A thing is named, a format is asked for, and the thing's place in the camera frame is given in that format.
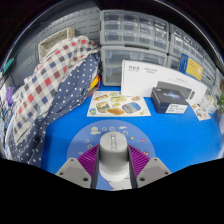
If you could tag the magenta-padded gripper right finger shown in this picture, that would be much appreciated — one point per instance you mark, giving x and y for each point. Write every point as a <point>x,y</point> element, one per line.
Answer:
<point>150,171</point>

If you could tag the white woven basket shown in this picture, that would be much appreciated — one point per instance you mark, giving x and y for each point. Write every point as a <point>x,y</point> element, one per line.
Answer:
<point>55,41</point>

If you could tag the red blue checkered cloth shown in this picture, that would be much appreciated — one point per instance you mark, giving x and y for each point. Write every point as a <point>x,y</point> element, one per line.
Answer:
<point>46,80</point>

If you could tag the large colourful sticker sheet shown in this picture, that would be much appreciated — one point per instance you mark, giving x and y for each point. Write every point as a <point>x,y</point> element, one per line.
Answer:
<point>116,105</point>

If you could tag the small black box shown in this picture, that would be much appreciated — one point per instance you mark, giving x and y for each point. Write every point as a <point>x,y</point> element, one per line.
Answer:
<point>166,100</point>

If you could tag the small yellow object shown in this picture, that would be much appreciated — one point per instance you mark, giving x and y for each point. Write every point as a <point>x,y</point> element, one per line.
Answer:
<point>94,83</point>

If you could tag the small teal object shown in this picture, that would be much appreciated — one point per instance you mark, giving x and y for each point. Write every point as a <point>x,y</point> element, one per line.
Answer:
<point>8,65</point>

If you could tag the white computer mouse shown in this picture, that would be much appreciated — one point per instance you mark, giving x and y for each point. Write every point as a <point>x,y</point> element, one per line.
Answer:
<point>114,156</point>

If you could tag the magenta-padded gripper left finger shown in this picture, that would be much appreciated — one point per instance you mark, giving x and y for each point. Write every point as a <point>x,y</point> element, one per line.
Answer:
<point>78,171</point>

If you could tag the long white keyboard box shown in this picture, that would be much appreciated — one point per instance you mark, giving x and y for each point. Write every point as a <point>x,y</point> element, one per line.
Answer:
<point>140,78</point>

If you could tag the small purple object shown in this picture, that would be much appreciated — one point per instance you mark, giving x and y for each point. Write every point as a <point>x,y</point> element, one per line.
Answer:
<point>9,96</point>

